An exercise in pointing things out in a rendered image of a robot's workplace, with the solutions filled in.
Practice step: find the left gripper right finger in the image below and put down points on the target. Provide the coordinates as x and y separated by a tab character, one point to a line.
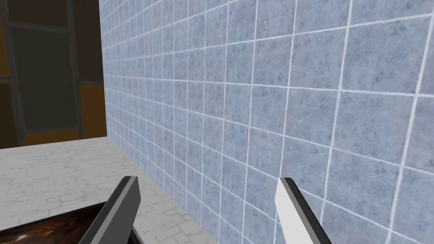
295	217

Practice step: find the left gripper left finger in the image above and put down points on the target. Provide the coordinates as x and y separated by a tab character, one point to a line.
115	213

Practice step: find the grey framed window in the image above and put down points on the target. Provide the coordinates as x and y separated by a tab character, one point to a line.
44	74

